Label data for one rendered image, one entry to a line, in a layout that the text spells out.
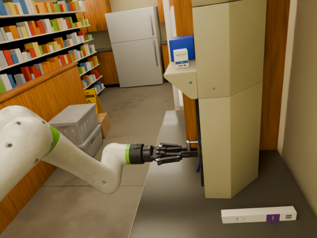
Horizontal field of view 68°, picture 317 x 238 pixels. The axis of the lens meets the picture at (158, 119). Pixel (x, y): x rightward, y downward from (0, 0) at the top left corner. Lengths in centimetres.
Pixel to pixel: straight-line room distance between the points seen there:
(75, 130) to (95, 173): 211
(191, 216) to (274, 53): 82
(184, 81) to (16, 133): 53
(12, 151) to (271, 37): 108
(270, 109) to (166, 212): 73
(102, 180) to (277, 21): 100
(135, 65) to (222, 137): 521
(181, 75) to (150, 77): 519
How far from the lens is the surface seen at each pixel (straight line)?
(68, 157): 89
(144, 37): 585
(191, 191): 115
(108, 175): 100
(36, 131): 65
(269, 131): 139
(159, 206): 111
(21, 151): 65
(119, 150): 107
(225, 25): 81
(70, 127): 306
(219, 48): 82
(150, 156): 103
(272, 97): 131
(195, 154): 103
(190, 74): 84
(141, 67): 600
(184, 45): 102
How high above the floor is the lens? 172
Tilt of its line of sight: 25 degrees down
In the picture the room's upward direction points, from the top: 9 degrees counter-clockwise
